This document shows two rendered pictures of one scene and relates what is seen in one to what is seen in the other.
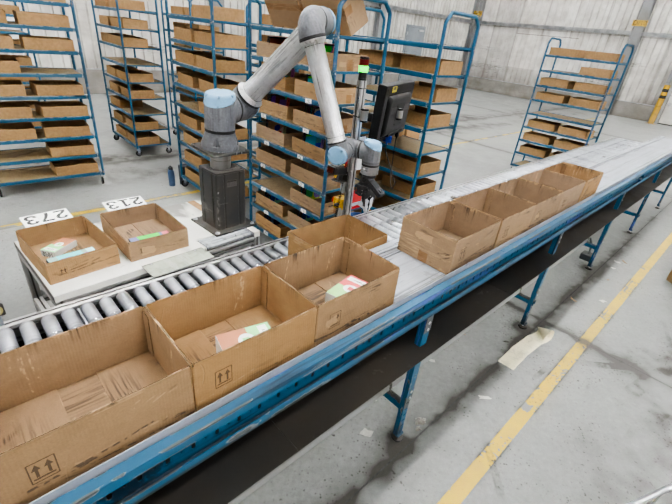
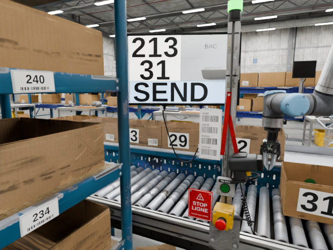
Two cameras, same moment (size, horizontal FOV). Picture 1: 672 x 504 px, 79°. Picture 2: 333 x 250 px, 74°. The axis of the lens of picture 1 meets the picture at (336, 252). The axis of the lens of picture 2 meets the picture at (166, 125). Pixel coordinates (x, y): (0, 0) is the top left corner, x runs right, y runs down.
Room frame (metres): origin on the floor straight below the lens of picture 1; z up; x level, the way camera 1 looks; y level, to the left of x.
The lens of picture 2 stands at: (2.81, 0.66, 1.32)
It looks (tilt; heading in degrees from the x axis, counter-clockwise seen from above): 9 degrees down; 250
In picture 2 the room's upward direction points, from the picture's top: straight up
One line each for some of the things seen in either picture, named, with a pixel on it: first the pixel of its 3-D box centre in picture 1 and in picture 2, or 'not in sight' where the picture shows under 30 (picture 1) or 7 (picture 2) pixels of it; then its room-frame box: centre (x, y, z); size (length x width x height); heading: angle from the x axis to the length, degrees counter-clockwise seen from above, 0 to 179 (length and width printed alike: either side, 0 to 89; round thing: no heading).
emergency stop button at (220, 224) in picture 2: not in sight; (221, 222); (2.37, 0.04, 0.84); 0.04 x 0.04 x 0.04; 46
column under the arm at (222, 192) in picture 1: (222, 195); not in sight; (2.07, 0.65, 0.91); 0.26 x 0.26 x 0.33; 50
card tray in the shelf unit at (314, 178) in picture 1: (321, 173); not in sight; (3.02, 0.17, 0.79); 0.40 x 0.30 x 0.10; 47
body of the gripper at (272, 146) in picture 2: (366, 184); (271, 140); (2.01, -0.12, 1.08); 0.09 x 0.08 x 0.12; 47
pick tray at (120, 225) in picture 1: (144, 229); not in sight; (1.79, 0.97, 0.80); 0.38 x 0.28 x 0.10; 47
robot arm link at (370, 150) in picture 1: (371, 152); (274, 103); (2.00, -0.12, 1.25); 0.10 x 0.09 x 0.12; 72
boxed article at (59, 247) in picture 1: (59, 248); not in sight; (1.57, 1.27, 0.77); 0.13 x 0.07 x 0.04; 171
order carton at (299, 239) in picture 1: (337, 248); (328, 192); (1.75, -0.01, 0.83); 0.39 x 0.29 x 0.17; 136
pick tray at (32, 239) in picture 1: (68, 246); not in sight; (1.55, 1.20, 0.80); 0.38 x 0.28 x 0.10; 51
